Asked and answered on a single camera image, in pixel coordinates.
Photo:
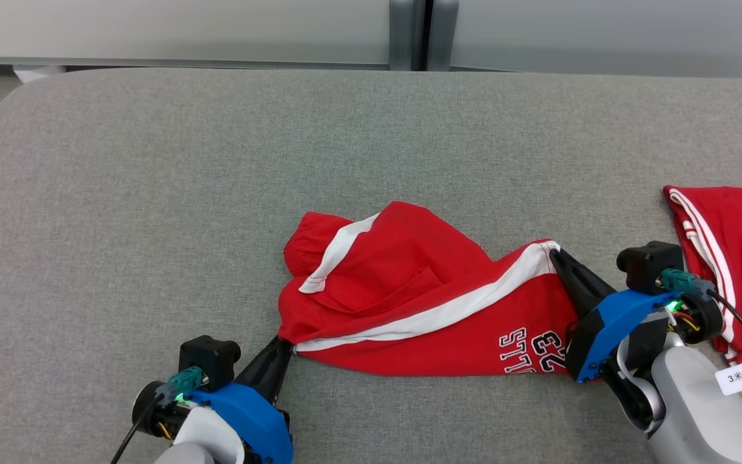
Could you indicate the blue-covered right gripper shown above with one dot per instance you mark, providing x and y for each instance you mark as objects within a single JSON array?
[{"x": 609, "y": 322}]

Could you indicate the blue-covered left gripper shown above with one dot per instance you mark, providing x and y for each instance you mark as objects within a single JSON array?
[{"x": 255, "y": 425}]

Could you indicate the red shorts with white stripe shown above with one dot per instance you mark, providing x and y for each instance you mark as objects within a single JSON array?
[{"x": 409, "y": 277}]

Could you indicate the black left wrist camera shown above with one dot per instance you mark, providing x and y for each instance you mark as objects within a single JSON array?
[{"x": 210, "y": 357}]

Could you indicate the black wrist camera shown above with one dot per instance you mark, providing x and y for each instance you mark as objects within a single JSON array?
[
  {"x": 648, "y": 264},
  {"x": 210, "y": 357}
]

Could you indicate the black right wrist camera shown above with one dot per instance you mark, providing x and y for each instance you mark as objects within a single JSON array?
[{"x": 648, "y": 264}]

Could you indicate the grey partition post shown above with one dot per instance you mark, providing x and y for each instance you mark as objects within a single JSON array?
[
  {"x": 442, "y": 32},
  {"x": 403, "y": 32}
]

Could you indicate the grey panel base rail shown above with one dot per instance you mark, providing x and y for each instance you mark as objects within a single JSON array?
[{"x": 152, "y": 62}]

